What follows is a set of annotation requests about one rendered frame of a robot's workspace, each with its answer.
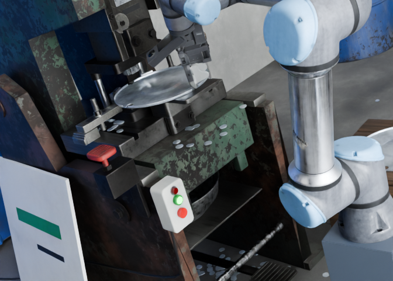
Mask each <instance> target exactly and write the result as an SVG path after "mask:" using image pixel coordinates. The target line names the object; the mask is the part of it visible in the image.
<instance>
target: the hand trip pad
mask: <svg viewBox="0 0 393 281"><path fill-rule="evenodd" d="M115 153H116V148H115V147H114V146H111V145H105V144H102V145H99V146H97V147H95V148H94V149H93V150H91V151H89V152H88V153H87V158H88V159H90V160H93V161H98V162H102V165H103V167H106V166H108V165H109V162H108V160H107V159H108V158H109V157H111V156H113V155H114V154H115Z"/></svg>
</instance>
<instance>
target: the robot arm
mask: <svg viewBox="0 0 393 281"><path fill-rule="evenodd" d="M158 2H159V5H160V8H161V11H162V14H163V18H164V21H165V23H166V26H167V29H168V31H169V34H168V35H166V37H165V38H163V39H162V40H161V41H160V42H159V43H158V44H156V45H155V46H154V47H153V48H152V49H151V50H150V51H149V52H148V53H147V54H146V56H147V61H148V64H149V65H151V66H152V67H156V66H157V65H158V64H159V63H160V62H162V61H163V60H164V59H165V58H166V57H167V56H168V55H169V54H170V53H172V52H173V51H174V50H176V51H177V53H178V56H179V59H180V63H181V66H183V67H184V71H185V74H186V76H187V80H188V82H189V84H190V86H191V87H193V88H194V89H197V86H196V84H197V83H198V82H200V81H202V80H204V79H206V78H207V77H209V72H208V71H205V70H206V69H207V66H206V64H204V63H207V62H210V61H212V59H211V55H210V50H209V44H208V42H207V38H206V33H205V32H204V31H203V28H202V25H204V26H205V25H210V24H211V23H213V22H214V20H215V19H217V18H218V16H219V14H220V11H221V10H222V9H225V8H227V7H229V6H232V5H234V4H236V3H245V4H254V5H262V6H270V7H272V8H271V9H270V10H269V11H268V13H267V14H266V17H265V20H264V26H263V35H264V41H265V44H266V46H267V47H269V48H270V49H269V53H270V54H271V56H272V57H273V59H275V60H276V61H277V62H278V63H279V64H280V66H281V67H282V68H283V69H285V70H286V71H288V86H289V101H290V109H291V124H292V140H293V148H294V160H293V161H292V162H291V163H290V165H289V167H288V177H289V181H288V182H287V183H284V184H283V185H282V186H281V187H280V189H279V197H280V200H281V203H282V205H283V206H284V208H285V209H286V211H287V212H288V214H289V215H290V216H291V217H292V218H293V219H294V220H295V221H296V222H297V223H299V224H300V225H302V226H304V227H307V228H314V227H317V226H318V225H320V224H322V223H325V222H326V220H328V219H329V218H331V217H332V216H334V215H335V214H336V213H338V212H339V216H338V226H339V231H340V233H341V235H342V236H343V237H344V238H345V239H347V240H349V241H352V242H356V243H361V244H371V243H376V242H381V241H384V240H387V239H389V238H391V237H393V198H392V197H391V195H390V192H389V186H388V180H387V174H386V170H385V164H384V155H383V154H382V149H381V146H380V144H379V142H378V141H376V140H375V139H373V138H369V137H364V136H351V137H344V138H340V139H338V140H336V141H334V130H333V93H332V68H333V67H334V66H335V65H336V64H337V63H338V61H339V42H340V41H341V40H343V39H344V38H346V37H348V36H350V35H352V34H353V33H355V32H356V31H358V30H359V29H361V28H362V27H363V26H364V24H365V22H366V21H367V19H368V18H369V15H370V12H371V6H372V0H158ZM202 62H204V63H202Z"/></svg>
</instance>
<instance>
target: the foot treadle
mask: <svg viewBox="0 0 393 281"><path fill-rule="evenodd" d="M190 251H191V255H192V258H193V259H195V260H197V261H201V262H205V263H209V264H211V265H215V266H219V267H222V268H226V269H228V268H229V267H230V266H232V265H233V264H234V263H235V262H233V261H229V260H226V259H222V258H218V257H215V256H212V255H208V254H203V253H201V252H197V251H193V250H190ZM237 272H240V273H244V274H246V275H250V276H251V277H250V281H291V280H292V279H293V278H294V277H295V276H296V275H297V273H298V272H297V270H296V269H294V268H291V267H289V266H285V265H282V264H279V263H275V262H272V261H267V262H266V263H265V264H264V265H263V266H262V267H261V268H260V269H259V268H255V267H252V266H248V265H243V266H242V267H241V268H240V269H238V270H237Z"/></svg>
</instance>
